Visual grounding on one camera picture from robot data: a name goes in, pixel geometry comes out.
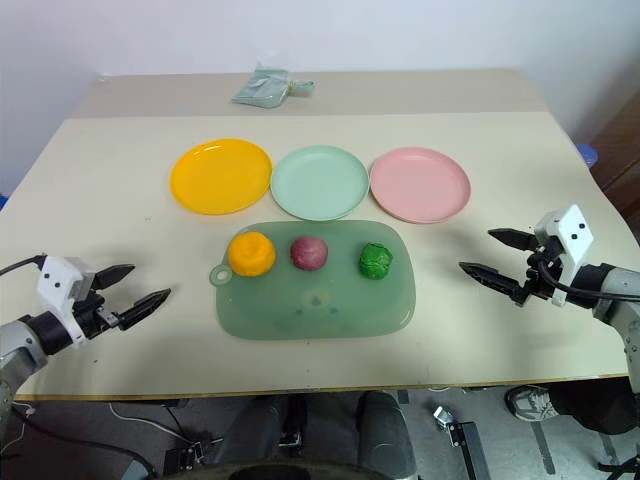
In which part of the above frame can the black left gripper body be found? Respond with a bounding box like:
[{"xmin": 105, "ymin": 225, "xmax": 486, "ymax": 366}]
[{"xmin": 74, "ymin": 289, "xmax": 122, "ymax": 338}]

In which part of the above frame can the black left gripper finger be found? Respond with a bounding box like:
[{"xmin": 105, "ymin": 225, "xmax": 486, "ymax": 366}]
[
  {"xmin": 94, "ymin": 263, "xmax": 137, "ymax": 290},
  {"xmin": 117, "ymin": 287, "xmax": 172, "ymax": 332}
]

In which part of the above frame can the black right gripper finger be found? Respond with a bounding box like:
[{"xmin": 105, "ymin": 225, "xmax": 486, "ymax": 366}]
[
  {"xmin": 487, "ymin": 227, "xmax": 537, "ymax": 253},
  {"xmin": 458, "ymin": 261, "xmax": 527, "ymax": 297}
]

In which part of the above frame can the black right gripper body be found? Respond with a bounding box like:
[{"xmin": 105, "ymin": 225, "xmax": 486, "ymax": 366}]
[{"xmin": 511, "ymin": 237, "xmax": 567, "ymax": 307}]

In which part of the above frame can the pink plastic plate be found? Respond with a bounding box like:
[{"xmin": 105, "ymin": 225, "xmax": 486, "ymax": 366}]
[{"xmin": 368, "ymin": 146, "xmax": 472, "ymax": 225}]

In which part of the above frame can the green toy vegetable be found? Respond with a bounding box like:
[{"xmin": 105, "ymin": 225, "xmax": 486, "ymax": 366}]
[{"xmin": 358, "ymin": 242, "xmax": 394, "ymax": 281}]

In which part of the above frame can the orange toy fruit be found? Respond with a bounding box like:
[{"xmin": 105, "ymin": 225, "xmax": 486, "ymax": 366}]
[{"xmin": 227, "ymin": 231, "xmax": 277, "ymax": 278}]

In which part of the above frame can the yellow plastic plate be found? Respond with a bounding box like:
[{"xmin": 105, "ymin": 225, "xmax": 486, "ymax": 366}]
[{"xmin": 169, "ymin": 137, "xmax": 274, "ymax": 217}]

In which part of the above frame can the purple-red toy fruit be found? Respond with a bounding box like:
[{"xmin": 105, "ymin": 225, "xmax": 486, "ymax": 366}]
[{"xmin": 290, "ymin": 235, "xmax": 330, "ymax": 273}]

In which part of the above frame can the mint green plastic plate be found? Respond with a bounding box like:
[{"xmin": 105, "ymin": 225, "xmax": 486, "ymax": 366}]
[{"xmin": 270, "ymin": 144, "xmax": 371, "ymax": 223}]

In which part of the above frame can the blue stool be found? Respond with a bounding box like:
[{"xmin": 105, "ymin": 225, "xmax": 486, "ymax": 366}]
[{"xmin": 576, "ymin": 142, "xmax": 599, "ymax": 170}]

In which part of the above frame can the grey sneaker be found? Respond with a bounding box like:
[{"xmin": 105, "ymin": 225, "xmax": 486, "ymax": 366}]
[{"xmin": 504, "ymin": 384, "xmax": 560, "ymax": 422}]

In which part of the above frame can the brown wooden cabinet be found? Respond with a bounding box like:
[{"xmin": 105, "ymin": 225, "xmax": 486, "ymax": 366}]
[{"xmin": 588, "ymin": 47, "xmax": 640, "ymax": 211}]

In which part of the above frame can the dark trouser leg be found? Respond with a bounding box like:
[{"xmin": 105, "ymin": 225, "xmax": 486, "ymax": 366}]
[{"xmin": 547, "ymin": 376, "xmax": 640, "ymax": 437}]

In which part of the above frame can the green translucent cutting board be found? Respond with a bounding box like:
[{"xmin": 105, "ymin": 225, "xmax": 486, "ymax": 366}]
[{"xmin": 208, "ymin": 219, "xmax": 418, "ymax": 342}]

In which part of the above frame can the clear bag with green items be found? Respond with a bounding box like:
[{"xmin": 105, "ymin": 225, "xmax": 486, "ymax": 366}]
[{"xmin": 230, "ymin": 61, "xmax": 293, "ymax": 109}]

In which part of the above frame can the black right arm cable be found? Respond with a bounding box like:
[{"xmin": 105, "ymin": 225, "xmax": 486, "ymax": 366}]
[{"xmin": 535, "ymin": 259, "xmax": 640, "ymax": 304}]

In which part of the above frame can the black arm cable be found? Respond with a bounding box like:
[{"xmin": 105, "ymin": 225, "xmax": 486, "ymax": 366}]
[
  {"xmin": 0, "ymin": 254, "xmax": 49, "ymax": 277},
  {"xmin": 535, "ymin": 259, "xmax": 640, "ymax": 304}
]

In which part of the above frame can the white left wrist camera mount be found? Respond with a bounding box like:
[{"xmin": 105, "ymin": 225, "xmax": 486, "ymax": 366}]
[{"xmin": 36, "ymin": 255, "xmax": 99, "ymax": 347}]

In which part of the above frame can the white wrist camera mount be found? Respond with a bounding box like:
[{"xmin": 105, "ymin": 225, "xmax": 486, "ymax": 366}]
[
  {"xmin": 36, "ymin": 255, "xmax": 99, "ymax": 347},
  {"xmin": 532, "ymin": 203, "xmax": 596, "ymax": 307}
]

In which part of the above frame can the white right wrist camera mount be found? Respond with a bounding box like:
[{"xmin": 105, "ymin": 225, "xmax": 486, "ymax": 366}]
[{"xmin": 532, "ymin": 203, "xmax": 596, "ymax": 307}]

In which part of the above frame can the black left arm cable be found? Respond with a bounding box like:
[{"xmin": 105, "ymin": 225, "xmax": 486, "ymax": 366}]
[{"xmin": 0, "ymin": 254, "xmax": 49, "ymax": 277}]

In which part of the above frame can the white floor cable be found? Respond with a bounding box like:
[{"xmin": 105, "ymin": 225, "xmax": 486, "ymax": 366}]
[{"xmin": 108, "ymin": 399, "xmax": 189, "ymax": 442}]

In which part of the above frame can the black clamp bracket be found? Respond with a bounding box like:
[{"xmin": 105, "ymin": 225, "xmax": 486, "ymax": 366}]
[{"xmin": 163, "ymin": 436, "xmax": 225, "ymax": 472}]

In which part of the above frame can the black metal frame bar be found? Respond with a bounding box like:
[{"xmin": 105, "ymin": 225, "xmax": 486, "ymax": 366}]
[{"xmin": 431, "ymin": 404, "xmax": 495, "ymax": 480}]

